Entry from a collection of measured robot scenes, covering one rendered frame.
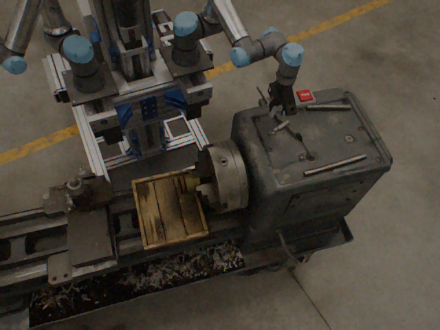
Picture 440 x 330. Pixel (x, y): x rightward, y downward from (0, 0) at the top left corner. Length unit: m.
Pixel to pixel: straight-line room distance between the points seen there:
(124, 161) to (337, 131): 1.60
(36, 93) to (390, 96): 3.10
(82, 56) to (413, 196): 2.56
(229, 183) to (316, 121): 0.49
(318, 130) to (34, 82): 2.68
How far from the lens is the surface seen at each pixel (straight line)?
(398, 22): 4.65
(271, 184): 1.52
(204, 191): 1.63
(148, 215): 1.84
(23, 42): 1.66
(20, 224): 2.03
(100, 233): 1.75
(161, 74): 2.09
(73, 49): 1.81
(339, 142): 1.70
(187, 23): 1.87
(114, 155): 2.85
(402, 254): 3.06
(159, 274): 2.05
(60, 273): 1.82
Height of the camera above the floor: 2.57
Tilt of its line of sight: 59 degrees down
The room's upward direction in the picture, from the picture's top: 6 degrees clockwise
